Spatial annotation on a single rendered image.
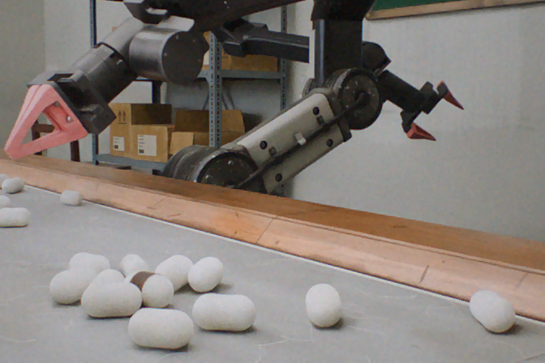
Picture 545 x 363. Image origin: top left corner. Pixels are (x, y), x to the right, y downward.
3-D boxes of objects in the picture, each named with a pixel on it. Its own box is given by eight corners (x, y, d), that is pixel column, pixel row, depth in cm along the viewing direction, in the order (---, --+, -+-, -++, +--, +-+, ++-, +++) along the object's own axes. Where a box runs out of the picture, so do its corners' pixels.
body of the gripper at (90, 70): (67, 80, 72) (119, 36, 75) (29, 81, 79) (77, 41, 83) (106, 130, 75) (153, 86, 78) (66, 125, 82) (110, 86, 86)
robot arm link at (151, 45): (190, 27, 89) (152, -29, 83) (252, 33, 81) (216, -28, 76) (128, 94, 84) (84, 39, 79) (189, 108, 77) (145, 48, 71)
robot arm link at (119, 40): (147, 50, 86) (123, 10, 83) (182, 55, 82) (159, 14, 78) (107, 85, 83) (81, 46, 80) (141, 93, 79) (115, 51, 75)
